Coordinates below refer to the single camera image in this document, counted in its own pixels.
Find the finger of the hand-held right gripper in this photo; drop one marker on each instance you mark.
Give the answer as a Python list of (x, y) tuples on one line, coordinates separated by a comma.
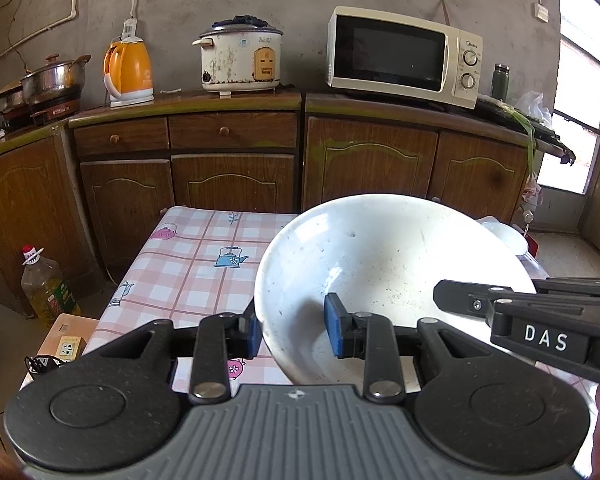
[(460, 296), (570, 287)]

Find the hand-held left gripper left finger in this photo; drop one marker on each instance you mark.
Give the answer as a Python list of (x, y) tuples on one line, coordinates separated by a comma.
[(254, 335)]

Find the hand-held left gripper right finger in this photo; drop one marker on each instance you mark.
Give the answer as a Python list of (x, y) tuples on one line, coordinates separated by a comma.
[(334, 327)]

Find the blue patterned white bowl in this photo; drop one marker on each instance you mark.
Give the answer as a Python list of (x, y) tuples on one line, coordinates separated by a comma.
[(510, 240)]

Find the white bowl with green print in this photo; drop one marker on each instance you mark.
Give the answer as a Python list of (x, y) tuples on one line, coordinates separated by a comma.
[(380, 260)]

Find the red plastic piece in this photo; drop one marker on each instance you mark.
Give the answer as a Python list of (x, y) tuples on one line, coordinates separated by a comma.
[(531, 249)]

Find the pink checked tablecloth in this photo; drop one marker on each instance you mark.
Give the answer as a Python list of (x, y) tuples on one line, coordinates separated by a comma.
[(195, 260)]

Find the pink cloth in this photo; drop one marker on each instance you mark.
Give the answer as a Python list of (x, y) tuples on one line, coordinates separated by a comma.
[(532, 192)]

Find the green scallion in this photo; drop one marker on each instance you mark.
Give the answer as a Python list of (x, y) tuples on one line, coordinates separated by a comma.
[(531, 145)]

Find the wooden cabinet with drawers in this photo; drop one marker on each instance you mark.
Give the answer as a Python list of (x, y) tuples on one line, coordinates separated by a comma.
[(230, 185)]

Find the power strip with charger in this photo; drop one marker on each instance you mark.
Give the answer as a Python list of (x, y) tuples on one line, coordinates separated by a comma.
[(80, 327)]

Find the white plastic bag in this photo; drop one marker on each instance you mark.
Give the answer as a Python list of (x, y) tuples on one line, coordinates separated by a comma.
[(535, 107)]

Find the black flat board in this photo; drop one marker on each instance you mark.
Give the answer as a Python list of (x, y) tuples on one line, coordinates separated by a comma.
[(505, 115)]

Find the beige power strip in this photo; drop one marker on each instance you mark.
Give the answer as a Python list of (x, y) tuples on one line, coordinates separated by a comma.
[(70, 349)]

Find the cooking oil bottle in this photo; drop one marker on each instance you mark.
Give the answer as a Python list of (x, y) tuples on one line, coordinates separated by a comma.
[(45, 295)]

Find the green thermos flask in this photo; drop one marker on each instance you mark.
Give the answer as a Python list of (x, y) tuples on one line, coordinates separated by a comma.
[(500, 85)]

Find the black charger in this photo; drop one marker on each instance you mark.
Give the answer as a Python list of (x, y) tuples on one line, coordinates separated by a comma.
[(40, 365)]

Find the cream microwave oven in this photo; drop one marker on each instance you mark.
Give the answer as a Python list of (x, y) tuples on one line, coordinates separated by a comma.
[(395, 52)]

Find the white rice cooker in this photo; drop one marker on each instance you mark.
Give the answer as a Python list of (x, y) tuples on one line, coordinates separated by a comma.
[(235, 60)]

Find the orange electric kettle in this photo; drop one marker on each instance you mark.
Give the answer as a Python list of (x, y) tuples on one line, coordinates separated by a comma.
[(132, 72)]

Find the red black induction cooker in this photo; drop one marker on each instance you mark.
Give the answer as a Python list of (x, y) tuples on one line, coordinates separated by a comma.
[(55, 110)]

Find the steel pot with lid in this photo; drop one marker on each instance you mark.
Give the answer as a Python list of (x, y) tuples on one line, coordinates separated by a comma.
[(52, 82)]

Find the small dark pot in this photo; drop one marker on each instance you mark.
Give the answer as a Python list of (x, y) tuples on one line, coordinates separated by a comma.
[(10, 100)]

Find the window with frame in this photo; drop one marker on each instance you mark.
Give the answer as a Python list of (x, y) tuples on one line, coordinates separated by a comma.
[(580, 85)]

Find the white wall socket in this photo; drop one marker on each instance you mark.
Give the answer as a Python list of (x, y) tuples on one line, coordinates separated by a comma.
[(542, 12)]

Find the white wall power strip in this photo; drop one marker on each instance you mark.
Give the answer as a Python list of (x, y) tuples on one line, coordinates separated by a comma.
[(130, 29)]

